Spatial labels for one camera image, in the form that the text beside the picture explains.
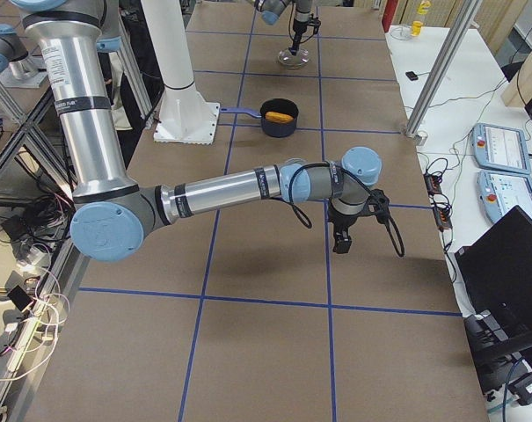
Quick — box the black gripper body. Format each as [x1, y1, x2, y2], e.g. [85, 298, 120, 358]
[328, 199, 368, 234]
[292, 18, 308, 44]

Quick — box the glass lid with blue knob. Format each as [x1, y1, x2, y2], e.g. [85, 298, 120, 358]
[277, 48, 310, 69]

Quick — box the yellow corn cob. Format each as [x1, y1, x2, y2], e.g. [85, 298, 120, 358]
[265, 111, 294, 124]

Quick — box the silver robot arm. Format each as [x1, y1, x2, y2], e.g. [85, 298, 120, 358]
[17, 1, 390, 262]
[249, 0, 315, 56]

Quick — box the black orange usb hub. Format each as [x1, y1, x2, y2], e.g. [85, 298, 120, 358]
[424, 173, 453, 232]

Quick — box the yellow cup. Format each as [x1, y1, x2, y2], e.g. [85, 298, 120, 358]
[411, 20, 424, 37]

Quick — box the small black square device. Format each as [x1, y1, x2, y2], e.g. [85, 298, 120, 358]
[405, 71, 419, 81]

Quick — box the near teach pendant tablet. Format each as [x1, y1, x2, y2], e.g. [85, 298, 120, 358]
[477, 170, 532, 223]

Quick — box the teach pendant tablet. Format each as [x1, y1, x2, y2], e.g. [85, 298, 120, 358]
[470, 123, 531, 175]
[477, 170, 532, 223]

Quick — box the black laptop computer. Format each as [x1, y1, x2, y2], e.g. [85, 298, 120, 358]
[453, 204, 532, 331]

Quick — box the far teach pendant tablet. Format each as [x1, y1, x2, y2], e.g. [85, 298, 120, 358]
[470, 123, 531, 175]

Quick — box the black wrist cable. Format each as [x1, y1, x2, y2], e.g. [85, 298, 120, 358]
[288, 162, 405, 258]

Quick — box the blue saucepan with handle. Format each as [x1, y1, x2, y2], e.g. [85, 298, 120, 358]
[219, 98, 299, 138]

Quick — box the aluminium frame post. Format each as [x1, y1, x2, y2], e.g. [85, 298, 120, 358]
[404, 0, 483, 146]

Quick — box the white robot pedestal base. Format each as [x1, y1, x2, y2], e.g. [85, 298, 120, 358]
[142, 0, 220, 145]

